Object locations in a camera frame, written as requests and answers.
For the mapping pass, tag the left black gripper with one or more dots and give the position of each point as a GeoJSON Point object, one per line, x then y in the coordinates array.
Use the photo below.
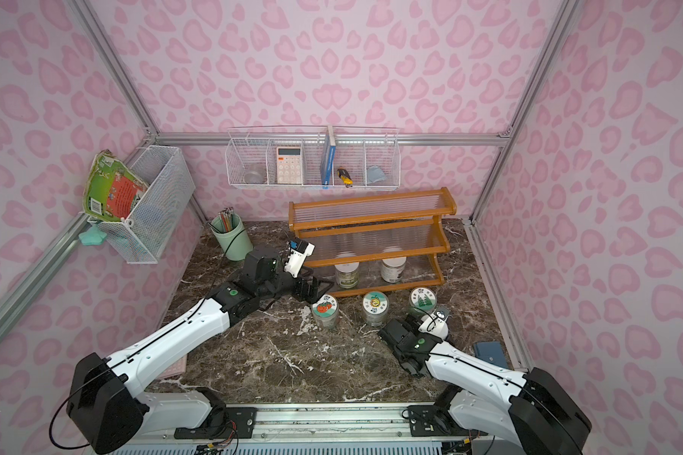
{"type": "Point", "coordinates": [304, 286]}

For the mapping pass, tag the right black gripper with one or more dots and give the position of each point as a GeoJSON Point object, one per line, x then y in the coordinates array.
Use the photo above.
{"type": "Point", "coordinates": [396, 332]}

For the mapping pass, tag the tomato lid seed jar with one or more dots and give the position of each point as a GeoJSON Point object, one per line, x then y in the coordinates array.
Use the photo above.
{"type": "Point", "coordinates": [326, 312]}

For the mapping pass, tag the green leaf lid seed jar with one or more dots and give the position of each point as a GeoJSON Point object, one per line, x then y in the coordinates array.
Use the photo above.
{"type": "Point", "coordinates": [422, 301]}

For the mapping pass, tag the sunflower lid seed jar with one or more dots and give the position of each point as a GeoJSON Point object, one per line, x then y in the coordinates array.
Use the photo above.
{"type": "Point", "coordinates": [376, 308]}

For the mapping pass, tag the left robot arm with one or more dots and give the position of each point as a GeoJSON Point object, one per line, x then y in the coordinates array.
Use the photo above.
{"type": "Point", "coordinates": [107, 400]}

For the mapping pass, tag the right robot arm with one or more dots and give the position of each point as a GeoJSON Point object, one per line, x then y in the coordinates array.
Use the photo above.
{"type": "Point", "coordinates": [530, 410]}

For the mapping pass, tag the green label white-lid jar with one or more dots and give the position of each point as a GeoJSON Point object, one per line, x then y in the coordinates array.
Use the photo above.
{"type": "Point", "coordinates": [347, 275]}

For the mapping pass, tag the orange wooden three-tier shelf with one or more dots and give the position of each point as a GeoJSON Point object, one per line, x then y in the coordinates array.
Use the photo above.
{"type": "Point", "coordinates": [371, 228]}

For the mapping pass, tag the blue grey pad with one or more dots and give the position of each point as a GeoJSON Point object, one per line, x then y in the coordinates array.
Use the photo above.
{"type": "Point", "coordinates": [491, 352]}

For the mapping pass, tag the mint green pencil cup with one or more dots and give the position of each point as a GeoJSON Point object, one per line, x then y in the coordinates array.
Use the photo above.
{"type": "Point", "coordinates": [235, 244]}

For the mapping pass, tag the coloured pencils bundle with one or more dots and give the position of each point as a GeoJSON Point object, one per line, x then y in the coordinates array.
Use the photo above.
{"type": "Point", "coordinates": [226, 219]}

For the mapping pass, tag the yellow black tool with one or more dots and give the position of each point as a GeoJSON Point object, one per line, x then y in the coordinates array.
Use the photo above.
{"type": "Point", "coordinates": [345, 177]}

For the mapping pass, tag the clear glass bowl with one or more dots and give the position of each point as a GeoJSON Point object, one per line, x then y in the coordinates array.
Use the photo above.
{"type": "Point", "coordinates": [255, 175]}

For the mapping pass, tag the blue book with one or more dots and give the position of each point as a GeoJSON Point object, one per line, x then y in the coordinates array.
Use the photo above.
{"type": "Point", "coordinates": [327, 158]}

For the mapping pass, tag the light blue cup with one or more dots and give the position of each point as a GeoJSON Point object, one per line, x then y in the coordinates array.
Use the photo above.
{"type": "Point", "coordinates": [375, 175]}

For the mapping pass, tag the white pink calculator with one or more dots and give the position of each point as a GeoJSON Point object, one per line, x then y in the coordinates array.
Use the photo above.
{"type": "Point", "coordinates": [289, 165]}

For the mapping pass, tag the white mesh side basket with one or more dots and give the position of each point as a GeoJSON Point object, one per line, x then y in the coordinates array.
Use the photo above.
{"type": "Point", "coordinates": [143, 236]}

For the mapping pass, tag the green red snack bag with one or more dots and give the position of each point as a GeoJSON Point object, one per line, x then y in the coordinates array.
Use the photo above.
{"type": "Point", "coordinates": [112, 189]}

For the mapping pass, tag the mint green star toy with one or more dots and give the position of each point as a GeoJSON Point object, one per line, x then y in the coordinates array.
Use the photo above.
{"type": "Point", "coordinates": [93, 236]}

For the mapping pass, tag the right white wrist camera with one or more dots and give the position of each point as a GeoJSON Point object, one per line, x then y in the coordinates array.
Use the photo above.
{"type": "Point", "coordinates": [435, 323]}

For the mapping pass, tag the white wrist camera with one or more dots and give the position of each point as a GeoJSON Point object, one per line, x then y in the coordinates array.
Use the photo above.
{"type": "Point", "coordinates": [299, 251]}
{"type": "Point", "coordinates": [435, 323]}

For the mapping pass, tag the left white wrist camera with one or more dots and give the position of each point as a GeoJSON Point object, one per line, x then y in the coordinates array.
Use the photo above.
{"type": "Point", "coordinates": [299, 251]}

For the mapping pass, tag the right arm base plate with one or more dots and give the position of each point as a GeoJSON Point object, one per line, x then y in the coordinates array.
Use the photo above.
{"type": "Point", "coordinates": [430, 420]}

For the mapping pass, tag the white wire wall basket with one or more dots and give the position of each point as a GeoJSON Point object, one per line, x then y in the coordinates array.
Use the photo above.
{"type": "Point", "coordinates": [314, 157]}

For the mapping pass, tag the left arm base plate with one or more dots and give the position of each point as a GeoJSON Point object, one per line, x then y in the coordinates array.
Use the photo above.
{"type": "Point", "coordinates": [220, 425]}

